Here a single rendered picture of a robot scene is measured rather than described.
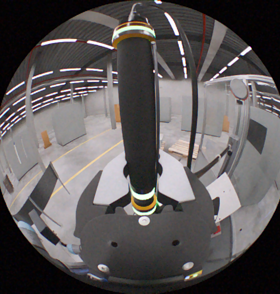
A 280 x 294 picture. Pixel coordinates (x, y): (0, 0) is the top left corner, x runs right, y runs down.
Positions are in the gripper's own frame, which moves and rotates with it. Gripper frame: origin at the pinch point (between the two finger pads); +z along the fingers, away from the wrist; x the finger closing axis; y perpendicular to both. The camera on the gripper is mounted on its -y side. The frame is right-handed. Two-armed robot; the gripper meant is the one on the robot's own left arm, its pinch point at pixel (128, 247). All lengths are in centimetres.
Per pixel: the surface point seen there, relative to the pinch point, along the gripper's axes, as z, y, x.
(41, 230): -56, 9, -7
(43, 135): -431, 662, -50
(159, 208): 13.7, -1.2, -33.4
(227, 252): 47, -63, 33
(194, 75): 20, -3, -56
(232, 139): 69, -1, -37
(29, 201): -152, 72, 22
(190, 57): 20, -3, -59
